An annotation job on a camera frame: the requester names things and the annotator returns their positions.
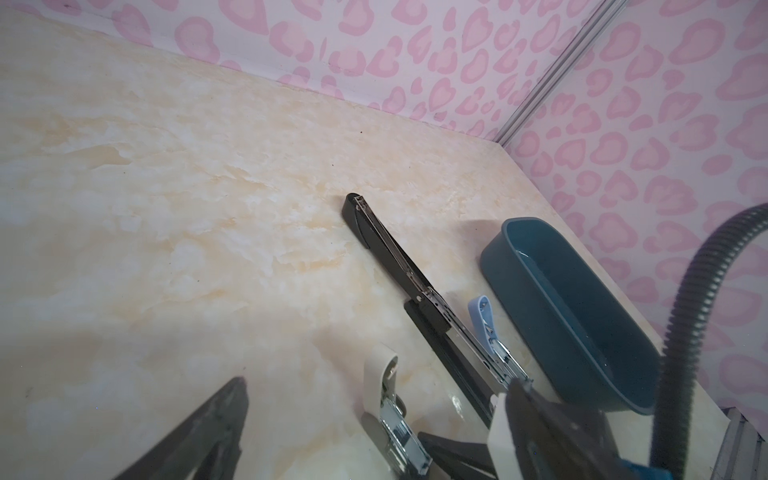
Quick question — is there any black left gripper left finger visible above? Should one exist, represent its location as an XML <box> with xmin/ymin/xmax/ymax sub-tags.
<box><xmin>117</xmin><ymin>376</ymin><xmax>249</xmax><ymax>479</ymax></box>

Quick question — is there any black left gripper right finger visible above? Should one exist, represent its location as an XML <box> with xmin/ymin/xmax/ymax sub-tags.
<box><xmin>504</xmin><ymin>379</ymin><xmax>636</xmax><ymax>479</ymax></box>

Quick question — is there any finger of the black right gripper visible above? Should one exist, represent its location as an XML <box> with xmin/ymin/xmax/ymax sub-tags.
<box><xmin>417</xmin><ymin>432</ymin><xmax>497</xmax><ymax>480</ymax></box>

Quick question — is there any black long stapler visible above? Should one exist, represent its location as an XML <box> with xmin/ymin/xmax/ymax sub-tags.
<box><xmin>342</xmin><ymin>193</ymin><xmax>509</xmax><ymax>425</ymax></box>

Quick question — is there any light blue mini stapler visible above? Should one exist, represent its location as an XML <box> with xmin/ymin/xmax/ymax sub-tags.
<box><xmin>468</xmin><ymin>295</ymin><xmax>531</xmax><ymax>386</ymax></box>

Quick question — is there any teal plastic tray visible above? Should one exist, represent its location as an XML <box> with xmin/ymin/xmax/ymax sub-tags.
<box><xmin>480</xmin><ymin>217</ymin><xmax>660</xmax><ymax>416</ymax></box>

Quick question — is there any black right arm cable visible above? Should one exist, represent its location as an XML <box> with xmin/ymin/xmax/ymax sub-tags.
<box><xmin>649</xmin><ymin>202</ymin><xmax>768</xmax><ymax>480</ymax></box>

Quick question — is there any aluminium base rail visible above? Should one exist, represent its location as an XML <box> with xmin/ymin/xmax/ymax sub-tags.
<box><xmin>711</xmin><ymin>407</ymin><xmax>767</xmax><ymax>480</ymax></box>

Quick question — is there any aluminium corner frame post right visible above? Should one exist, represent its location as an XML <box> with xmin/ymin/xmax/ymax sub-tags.
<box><xmin>494</xmin><ymin>0</ymin><xmax>629</xmax><ymax>147</ymax></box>

